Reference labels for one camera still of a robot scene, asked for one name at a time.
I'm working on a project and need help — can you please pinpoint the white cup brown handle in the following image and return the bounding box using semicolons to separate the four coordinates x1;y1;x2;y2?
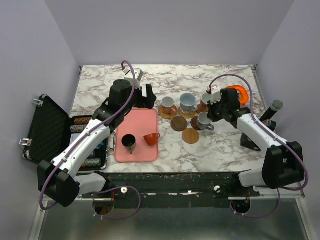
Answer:
161;96;177;114

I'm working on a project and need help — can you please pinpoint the woven rattan coaster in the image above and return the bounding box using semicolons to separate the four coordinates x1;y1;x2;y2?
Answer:
178;107;197;119
158;105;178;119

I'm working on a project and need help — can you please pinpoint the pink mug white inside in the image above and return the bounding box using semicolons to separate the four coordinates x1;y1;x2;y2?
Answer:
200;92;211;106

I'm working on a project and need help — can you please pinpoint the small white cup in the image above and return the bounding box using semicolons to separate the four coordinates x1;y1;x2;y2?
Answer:
197;111;215;131

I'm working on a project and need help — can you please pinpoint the light wood coaster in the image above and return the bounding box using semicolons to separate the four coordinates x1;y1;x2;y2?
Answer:
182;128;200;144
196;104;209;114

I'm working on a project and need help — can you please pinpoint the dark wood coaster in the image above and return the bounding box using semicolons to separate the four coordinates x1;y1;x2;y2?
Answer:
190;115;202;131
170;116;188;132

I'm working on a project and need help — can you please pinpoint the light blue cup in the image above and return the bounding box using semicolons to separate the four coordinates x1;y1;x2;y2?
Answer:
180;93;198;114

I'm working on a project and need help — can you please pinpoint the orange red cup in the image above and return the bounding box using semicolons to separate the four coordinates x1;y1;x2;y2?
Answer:
143;132;160;147

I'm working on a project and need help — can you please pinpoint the black cup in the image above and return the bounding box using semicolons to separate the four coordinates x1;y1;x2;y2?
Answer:
121;134;137;155

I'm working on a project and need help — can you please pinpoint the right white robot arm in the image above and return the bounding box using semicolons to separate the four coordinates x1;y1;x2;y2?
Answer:
207;85;305;196

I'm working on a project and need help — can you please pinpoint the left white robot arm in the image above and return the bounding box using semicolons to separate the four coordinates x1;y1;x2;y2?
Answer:
37;79;157;207

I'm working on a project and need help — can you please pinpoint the pink plastic tray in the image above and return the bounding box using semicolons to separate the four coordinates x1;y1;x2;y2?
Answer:
114;108;159;163

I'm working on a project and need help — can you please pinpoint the black microphone stand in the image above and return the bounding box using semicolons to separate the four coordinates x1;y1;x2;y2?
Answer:
240;119;277;152

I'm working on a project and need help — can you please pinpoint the black grey microphone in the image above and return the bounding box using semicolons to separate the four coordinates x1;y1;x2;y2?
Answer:
259;100;284;122

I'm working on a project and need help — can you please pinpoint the black poker chip case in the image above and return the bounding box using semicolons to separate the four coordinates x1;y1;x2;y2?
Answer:
19;94;92;164

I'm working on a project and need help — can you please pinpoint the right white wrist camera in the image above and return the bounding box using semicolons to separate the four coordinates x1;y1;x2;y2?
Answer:
207;85;222;105

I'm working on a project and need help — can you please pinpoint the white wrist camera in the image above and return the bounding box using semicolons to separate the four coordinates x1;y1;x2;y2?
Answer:
207;85;222;105
123;68;144;90

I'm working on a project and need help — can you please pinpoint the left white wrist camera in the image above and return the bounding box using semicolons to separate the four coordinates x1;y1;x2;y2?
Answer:
123;68;144;90

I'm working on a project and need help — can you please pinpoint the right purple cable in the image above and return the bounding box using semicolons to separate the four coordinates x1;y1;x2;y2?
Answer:
206;73;310;218

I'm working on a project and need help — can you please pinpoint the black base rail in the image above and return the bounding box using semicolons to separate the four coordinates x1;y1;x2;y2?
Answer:
74;172;293;210

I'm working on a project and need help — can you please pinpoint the aluminium rail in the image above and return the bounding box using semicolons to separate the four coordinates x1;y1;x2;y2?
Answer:
227;185;306;201

